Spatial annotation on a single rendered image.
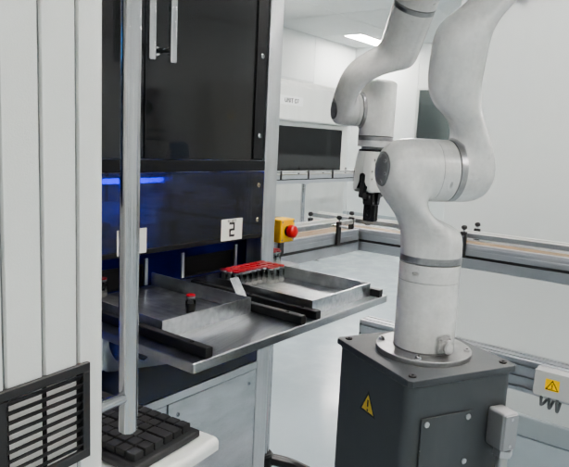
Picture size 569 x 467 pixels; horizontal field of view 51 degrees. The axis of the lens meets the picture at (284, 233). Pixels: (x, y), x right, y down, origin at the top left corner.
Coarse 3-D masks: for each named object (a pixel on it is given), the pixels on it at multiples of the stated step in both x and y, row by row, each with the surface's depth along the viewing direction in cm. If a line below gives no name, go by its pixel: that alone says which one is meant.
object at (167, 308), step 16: (144, 288) 152; (160, 288) 153; (176, 288) 150; (192, 288) 147; (208, 288) 143; (112, 304) 125; (144, 304) 138; (160, 304) 139; (176, 304) 139; (208, 304) 140; (224, 304) 129; (240, 304) 133; (144, 320) 119; (160, 320) 116; (176, 320) 118; (192, 320) 122; (208, 320) 125
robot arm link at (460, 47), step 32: (480, 0) 105; (512, 0) 104; (448, 32) 105; (480, 32) 104; (448, 64) 106; (480, 64) 106; (448, 96) 108; (480, 96) 110; (480, 128) 110; (480, 160) 112; (480, 192) 115
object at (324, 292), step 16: (288, 272) 172; (304, 272) 168; (320, 272) 165; (256, 288) 145; (272, 288) 158; (288, 288) 159; (304, 288) 160; (320, 288) 161; (336, 288) 162; (352, 288) 149; (368, 288) 155; (304, 304) 137; (320, 304) 138; (336, 304) 144
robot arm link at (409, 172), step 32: (384, 160) 111; (416, 160) 109; (448, 160) 111; (384, 192) 114; (416, 192) 109; (448, 192) 113; (416, 224) 113; (448, 224) 117; (416, 256) 114; (448, 256) 113
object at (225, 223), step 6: (222, 222) 163; (228, 222) 165; (240, 222) 169; (222, 228) 163; (228, 228) 165; (234, 228) 167; (240, 228) 169; (222, 234) 164; (228, 234) 165; (234, 234) 167; (240, 234) 169; (222, 240) 164; (228, 240) 166
